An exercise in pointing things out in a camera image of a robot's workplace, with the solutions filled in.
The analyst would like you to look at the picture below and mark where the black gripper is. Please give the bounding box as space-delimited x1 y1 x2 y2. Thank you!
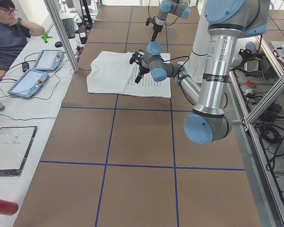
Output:
151 23 163 42
135 65 148 83

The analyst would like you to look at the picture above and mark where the white long-sleeve printed t-shirt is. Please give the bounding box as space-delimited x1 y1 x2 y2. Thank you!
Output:
87 51 171 98

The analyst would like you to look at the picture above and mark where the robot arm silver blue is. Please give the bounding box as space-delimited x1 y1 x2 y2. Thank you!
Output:
129 0 270 144
146 0 201 42

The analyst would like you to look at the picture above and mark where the black computer mouse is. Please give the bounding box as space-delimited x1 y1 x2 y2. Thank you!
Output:
55 41 63 48

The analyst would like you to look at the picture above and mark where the black keyboard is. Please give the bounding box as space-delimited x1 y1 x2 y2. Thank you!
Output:
61 18 75 39

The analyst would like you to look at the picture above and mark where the brown paper table mat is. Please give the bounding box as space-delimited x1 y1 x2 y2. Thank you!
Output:
14 6 261 227

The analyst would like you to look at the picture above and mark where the far blue teach pendant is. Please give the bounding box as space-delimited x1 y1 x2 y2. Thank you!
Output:
33 49 63 71

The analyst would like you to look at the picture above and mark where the blue teach pendant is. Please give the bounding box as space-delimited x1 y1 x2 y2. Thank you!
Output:
8 69 49 99
33 49 63 71

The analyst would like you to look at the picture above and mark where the green plastic tool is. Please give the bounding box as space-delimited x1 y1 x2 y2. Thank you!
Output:
41 34 52 44

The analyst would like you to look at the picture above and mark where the near blue teach pendant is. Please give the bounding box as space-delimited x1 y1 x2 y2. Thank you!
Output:
8 69 49 99

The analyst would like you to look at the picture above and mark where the black smartphone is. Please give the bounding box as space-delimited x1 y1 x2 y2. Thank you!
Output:
22 62 29 72

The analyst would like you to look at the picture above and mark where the seated person in blue shirt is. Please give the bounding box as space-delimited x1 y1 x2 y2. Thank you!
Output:
0 0 45 113

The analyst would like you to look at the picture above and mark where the red cylindrical bottle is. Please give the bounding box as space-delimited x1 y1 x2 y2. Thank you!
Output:
0 199 18 216

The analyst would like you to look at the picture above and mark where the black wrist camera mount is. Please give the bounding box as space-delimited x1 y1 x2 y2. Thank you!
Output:
129 50 144 65
146 17 155 26

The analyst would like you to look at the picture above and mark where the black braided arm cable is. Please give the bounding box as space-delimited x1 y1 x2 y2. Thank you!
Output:
160 55 190 71
147 0 180 26

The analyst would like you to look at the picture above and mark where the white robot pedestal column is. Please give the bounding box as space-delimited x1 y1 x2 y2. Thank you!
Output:
184 0 210 85

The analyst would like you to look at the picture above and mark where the aluminium frame post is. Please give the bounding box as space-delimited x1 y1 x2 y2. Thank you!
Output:
44 0 79 72

